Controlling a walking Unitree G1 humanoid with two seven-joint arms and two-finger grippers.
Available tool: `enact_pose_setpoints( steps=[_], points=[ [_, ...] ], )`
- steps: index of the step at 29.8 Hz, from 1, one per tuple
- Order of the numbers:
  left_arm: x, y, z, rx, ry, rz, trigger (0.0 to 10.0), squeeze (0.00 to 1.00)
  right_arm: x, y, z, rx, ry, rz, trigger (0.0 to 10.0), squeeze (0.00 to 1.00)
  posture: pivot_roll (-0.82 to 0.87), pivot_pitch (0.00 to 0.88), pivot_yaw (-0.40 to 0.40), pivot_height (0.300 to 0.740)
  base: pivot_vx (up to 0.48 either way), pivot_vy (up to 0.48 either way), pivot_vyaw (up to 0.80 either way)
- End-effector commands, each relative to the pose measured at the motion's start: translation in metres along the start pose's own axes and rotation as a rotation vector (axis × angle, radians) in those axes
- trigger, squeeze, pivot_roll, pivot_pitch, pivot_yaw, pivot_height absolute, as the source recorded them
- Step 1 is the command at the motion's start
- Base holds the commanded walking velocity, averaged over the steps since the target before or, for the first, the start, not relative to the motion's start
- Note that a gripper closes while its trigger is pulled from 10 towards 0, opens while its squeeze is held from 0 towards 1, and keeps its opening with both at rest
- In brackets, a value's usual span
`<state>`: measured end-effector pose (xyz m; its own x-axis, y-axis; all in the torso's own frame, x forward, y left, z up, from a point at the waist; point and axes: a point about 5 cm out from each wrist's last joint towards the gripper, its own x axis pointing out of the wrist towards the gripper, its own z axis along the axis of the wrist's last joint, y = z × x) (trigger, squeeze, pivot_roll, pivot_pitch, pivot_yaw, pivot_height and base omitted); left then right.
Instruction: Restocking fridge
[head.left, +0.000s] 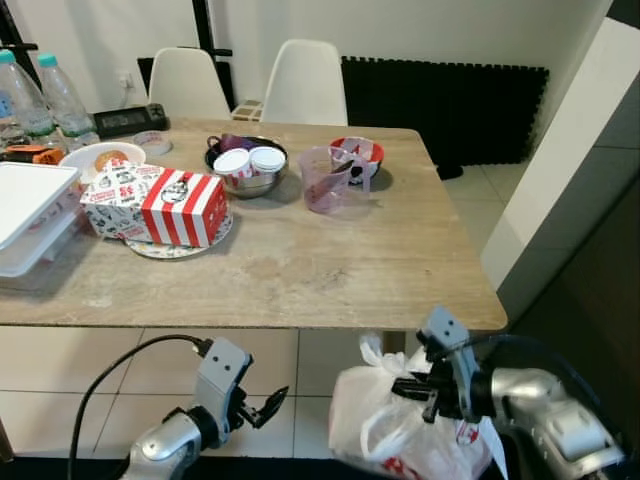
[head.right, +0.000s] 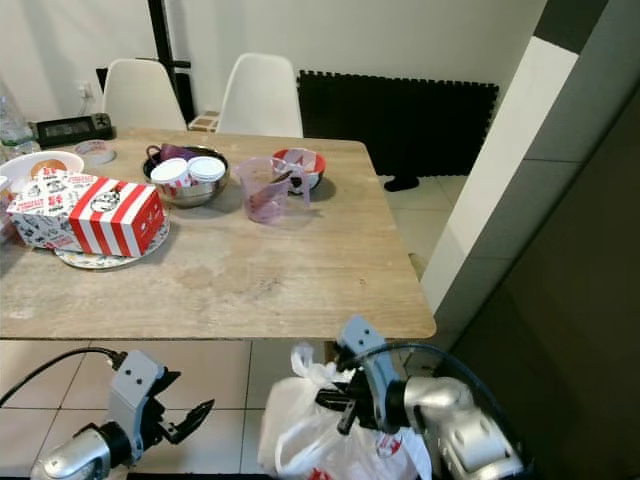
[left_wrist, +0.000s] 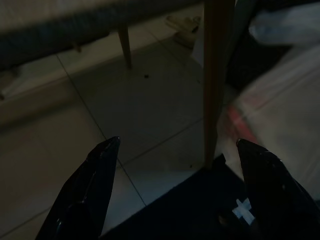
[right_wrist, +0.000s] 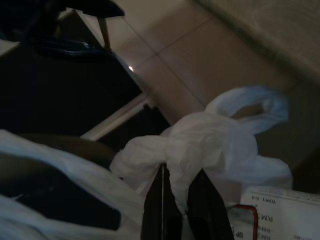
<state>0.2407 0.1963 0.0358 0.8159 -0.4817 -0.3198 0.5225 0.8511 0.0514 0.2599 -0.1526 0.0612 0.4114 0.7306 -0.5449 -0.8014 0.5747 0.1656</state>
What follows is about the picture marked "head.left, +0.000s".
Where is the white paper cup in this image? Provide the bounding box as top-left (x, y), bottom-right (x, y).
top-left (249, 146), bottom-right (288, 174)
top-left (213, 148), bottom-right (253, 180)

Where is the patterned round plate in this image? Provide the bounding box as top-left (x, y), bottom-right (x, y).
top-left (124, 212), bottom-right (234, 261)

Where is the pink clear measuring jug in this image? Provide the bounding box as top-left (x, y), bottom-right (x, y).
top-left (298, 146), bottom-right (373, 215)

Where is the black tripod stand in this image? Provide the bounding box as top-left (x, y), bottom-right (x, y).
top-left (0, 0), bottom-right (41, 63)

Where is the purple cup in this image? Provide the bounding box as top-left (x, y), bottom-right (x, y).
top-left (214, 133), bottom-right (258, 153)

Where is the white bowl with food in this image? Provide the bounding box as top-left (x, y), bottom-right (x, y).
top-left (60, 141), bottom-right (148, 184)

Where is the wooden dining table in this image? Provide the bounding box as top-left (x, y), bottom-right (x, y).
top-left (0, 118), bottom-right (508, 332)

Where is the steel mixing bowl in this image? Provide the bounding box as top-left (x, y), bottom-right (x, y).
top-left (205, 136), bottom-right (289, 199)

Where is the black stand pole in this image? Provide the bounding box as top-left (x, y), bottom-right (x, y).
top-left (190, 0), bottom-right (237, 111)

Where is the white KFC plastic bag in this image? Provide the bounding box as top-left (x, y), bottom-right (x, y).
top-left (328, 335), bottom-right (507, 480)

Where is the grey fridge cabinet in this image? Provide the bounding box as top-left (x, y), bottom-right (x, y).
top-left (512, 175), bottom-right (640, 396)

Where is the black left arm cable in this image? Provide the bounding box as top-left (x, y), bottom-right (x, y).
top-left (66, 334), bottom-right (213, 480)

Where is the orange black tool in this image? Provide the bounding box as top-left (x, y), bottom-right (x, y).
top-left (0, 145), bottom-right (63, 167)

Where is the clear plastic water bottle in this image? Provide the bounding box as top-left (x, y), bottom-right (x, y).
top-left (0, 50), bottom-right (53, 144)
top-left (38, 53), bottom-right (100, 151)

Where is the black foam wall mat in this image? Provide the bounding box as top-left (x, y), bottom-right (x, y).
top-left (342, 56), bottom-right (550, 168)

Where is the white plastic chair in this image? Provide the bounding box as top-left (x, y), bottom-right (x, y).
top-left (148, 47), bottom-right (233, 121)
top-left (260, 39), bottom-right (349, 127)

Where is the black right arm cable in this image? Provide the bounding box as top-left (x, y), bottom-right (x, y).
top-left (455, 333), bottom-right (629, 461)

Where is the red bowl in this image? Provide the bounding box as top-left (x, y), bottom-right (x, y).
top-left (330, 137), bottom-right (386, 188)

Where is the small checkered stool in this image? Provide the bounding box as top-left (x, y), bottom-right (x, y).
top-left (232, 98), bottom-right (264, 124)

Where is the small round clear tub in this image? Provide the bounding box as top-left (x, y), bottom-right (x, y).
top-left (132, 130), bottom-right (174, 157)

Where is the black flat electronic device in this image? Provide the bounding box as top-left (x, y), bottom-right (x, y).
top-left (92, 104), bottom-right (169, 139)

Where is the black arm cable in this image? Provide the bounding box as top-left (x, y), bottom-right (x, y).
top-left (66, 334), bottom-right (213, 480)
top-left (455, 333), bottom-right (629, 461)

